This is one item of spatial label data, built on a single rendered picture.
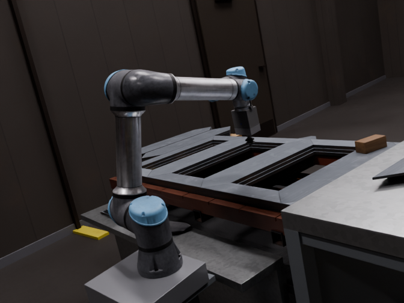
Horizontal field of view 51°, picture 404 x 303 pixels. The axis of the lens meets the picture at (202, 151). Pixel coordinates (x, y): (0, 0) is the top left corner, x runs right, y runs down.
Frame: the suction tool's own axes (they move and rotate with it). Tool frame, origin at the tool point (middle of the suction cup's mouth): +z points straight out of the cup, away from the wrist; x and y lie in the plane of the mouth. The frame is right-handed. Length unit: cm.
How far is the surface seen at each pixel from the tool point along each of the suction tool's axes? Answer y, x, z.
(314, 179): -27.9, -0.1, 13.3
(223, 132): 89, -73, 25
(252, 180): 3.2, 0.3, 17.5
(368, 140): -33.1, -35.3, 10.8
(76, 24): 274, -93, -72
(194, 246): 6.7, 36.8, 29.9
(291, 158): 0.9, -26.9, 18.1
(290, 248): -63, 63, -4
